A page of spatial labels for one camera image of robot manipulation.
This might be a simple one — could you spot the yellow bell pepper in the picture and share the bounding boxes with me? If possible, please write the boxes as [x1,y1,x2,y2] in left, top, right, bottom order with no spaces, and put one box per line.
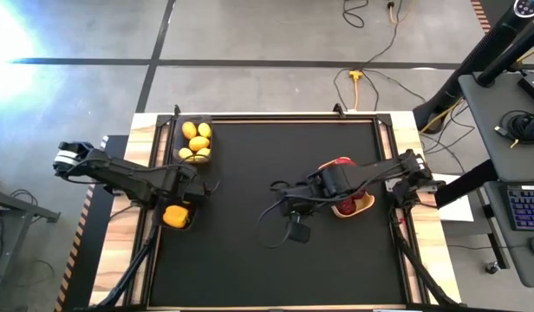
[161,204,192,230]

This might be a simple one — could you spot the yellow extension cord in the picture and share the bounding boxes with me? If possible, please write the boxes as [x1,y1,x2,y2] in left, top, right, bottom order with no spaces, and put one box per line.
[348,69,364,112]

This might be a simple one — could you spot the black platform with hazard stripes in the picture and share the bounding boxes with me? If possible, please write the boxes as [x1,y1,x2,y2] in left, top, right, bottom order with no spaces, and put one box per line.
[53,134,130,312]

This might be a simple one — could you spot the yellow floor cable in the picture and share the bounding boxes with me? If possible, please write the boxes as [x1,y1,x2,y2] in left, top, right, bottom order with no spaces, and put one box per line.
[420,98,467,135]

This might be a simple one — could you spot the narrow black mesh basket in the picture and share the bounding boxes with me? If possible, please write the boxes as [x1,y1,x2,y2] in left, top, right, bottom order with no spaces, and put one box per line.
[172,114,215,165]

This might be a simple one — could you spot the hazard stripe floor tape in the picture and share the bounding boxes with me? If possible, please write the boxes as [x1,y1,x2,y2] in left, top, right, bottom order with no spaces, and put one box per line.
[469,0,492,35]

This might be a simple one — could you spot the white paper sheet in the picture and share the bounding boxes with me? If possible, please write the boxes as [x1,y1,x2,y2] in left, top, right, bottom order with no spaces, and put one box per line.
[431,172,475,224]

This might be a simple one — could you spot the pale plug with cord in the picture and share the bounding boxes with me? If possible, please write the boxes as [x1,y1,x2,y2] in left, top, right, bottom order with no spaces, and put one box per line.
[386,1,401,25]

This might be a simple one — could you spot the black device on desk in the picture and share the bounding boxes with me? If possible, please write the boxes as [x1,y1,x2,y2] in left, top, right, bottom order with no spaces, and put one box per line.
[517,71,534,108]

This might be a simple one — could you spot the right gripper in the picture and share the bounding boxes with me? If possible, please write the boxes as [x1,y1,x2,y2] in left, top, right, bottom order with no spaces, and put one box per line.
[276,178,325,244]

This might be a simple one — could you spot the black monitor pole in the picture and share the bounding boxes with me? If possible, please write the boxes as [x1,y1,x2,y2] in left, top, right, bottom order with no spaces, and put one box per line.
[473,16,534,88]

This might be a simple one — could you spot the coiled black cable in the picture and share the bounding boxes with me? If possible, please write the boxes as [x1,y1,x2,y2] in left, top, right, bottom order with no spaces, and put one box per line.
[493,109,534,146]

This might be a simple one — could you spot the black tower fan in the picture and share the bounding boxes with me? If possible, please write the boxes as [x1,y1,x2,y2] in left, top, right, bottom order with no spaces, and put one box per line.
[412,0,534,133]

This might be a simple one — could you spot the long black floor cable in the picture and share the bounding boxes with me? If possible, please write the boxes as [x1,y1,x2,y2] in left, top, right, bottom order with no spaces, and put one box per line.
[332,0,427,112]

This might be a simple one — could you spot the grey keyboard desk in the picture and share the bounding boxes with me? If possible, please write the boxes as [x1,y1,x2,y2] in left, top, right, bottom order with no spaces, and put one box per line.
[483,179,534,289]

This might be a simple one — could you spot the orange wooden basket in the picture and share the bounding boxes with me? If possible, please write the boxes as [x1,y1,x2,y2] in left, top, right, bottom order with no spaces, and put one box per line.
[317,155,376,219]

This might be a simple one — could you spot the black table mat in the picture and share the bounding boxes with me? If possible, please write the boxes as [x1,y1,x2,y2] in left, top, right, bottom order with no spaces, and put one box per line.
[150,117,407,307]

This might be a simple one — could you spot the wide black mesh basket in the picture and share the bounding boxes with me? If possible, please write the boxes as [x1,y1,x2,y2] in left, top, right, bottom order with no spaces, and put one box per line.
[152,197,199,231]

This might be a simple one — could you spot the black desk leg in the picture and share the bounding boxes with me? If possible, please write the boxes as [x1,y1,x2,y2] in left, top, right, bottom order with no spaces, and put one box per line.
[479,194,511,270]

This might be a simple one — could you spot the black backlit keyboard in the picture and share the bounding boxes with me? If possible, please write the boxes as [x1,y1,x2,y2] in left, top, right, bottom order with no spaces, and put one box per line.
[506,185,534,232]

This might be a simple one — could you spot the grey metal stand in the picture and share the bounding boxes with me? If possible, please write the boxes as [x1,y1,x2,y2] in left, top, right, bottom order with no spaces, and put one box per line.
[0,172,62,312]

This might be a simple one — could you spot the black diagonal support beam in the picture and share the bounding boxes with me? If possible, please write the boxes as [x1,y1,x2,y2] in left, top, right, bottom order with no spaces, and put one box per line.
[434,159,498,210]

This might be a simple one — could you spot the orange-tinted lemon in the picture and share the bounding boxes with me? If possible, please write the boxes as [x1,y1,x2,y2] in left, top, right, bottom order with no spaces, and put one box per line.
[181,120,199,140]

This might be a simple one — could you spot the looped black floor cable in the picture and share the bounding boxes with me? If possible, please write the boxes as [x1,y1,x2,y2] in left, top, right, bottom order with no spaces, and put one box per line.
[342,0,370,29]

